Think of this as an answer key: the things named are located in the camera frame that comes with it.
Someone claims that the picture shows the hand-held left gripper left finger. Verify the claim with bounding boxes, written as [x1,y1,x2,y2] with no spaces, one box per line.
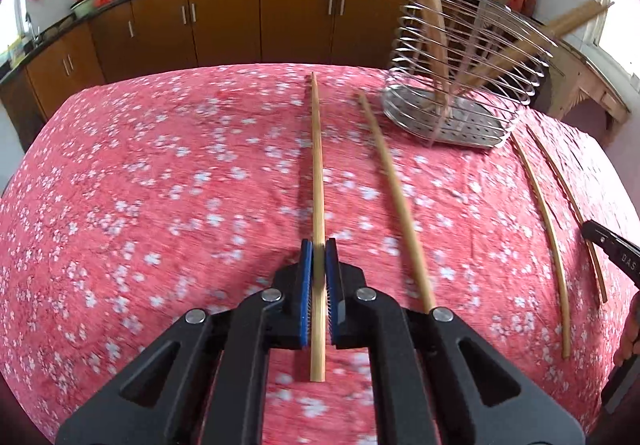
[55,239,315,445]

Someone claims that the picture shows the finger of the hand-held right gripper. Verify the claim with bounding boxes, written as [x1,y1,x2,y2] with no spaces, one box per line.
[582,220,618,265]

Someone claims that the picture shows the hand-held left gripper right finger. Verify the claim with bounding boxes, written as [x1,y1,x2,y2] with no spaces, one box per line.
[324,237,586,445]

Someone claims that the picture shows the wire utensil holder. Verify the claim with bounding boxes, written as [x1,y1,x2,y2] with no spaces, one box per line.
[381,0,561,152]

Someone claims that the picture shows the person's right hand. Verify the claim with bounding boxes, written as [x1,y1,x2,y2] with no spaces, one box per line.
[614,292,640,367]

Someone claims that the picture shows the cream wooden side table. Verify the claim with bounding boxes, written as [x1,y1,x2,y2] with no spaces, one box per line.
[530,40,631,146]

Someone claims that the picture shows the red floral tablecloth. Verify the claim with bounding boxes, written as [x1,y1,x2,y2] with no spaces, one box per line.
[0,64,640,445]

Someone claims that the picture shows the brown base cabinets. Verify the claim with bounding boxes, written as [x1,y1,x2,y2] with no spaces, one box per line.
[0,0,416,126]

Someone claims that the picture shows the sliding window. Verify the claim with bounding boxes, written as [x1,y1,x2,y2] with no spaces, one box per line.
[0,0,31,56]

